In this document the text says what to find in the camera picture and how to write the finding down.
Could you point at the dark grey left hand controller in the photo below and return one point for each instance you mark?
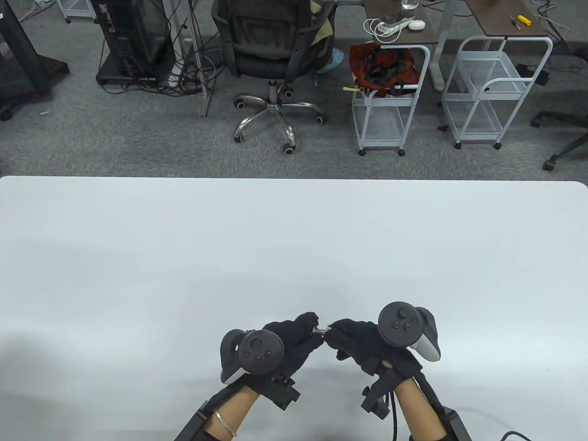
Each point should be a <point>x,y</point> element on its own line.
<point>259,351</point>

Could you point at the black floor stand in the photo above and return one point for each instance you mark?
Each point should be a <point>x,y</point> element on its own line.
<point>18,46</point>

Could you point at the red bag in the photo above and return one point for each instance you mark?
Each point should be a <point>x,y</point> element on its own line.
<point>390,62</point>

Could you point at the person's right hand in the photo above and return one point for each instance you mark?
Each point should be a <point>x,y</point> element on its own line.
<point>360,342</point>

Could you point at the person's left hand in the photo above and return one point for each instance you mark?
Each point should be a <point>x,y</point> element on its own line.
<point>298,340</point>

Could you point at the aluminium frame post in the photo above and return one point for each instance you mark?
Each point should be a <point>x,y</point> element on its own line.
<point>205,98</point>

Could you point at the person's right forearm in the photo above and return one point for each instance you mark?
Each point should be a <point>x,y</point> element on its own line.
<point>418,409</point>

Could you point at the brown desk with white leg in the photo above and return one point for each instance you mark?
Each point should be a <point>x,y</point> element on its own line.
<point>429,36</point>

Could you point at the white utility cart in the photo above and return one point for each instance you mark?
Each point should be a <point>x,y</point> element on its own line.
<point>78,17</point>
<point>487,66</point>
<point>381,126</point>

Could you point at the person's left forearm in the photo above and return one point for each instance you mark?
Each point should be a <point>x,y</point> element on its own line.
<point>234,409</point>

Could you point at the dark grey right hand controller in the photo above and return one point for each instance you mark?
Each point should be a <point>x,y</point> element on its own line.
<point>399,324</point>

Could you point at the clear drinking glass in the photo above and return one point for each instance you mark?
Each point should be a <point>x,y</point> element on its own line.
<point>410,4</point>

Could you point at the thin black screwdriver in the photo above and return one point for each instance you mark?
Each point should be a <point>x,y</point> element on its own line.
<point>514,22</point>

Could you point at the black computer tower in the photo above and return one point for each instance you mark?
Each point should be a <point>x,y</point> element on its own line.
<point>138,36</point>

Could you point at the black chair base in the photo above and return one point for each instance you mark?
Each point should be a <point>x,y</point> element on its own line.
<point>558,118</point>

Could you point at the dark grey hand controller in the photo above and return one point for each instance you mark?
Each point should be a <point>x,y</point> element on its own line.
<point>259,351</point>
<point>399,324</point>

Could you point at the black power adapter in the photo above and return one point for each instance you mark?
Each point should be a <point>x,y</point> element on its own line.
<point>542,76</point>

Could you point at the black office chair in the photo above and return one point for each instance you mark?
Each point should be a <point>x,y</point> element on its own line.
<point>266,59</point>

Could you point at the white computer mouse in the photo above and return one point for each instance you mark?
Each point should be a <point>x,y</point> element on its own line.
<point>416,25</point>

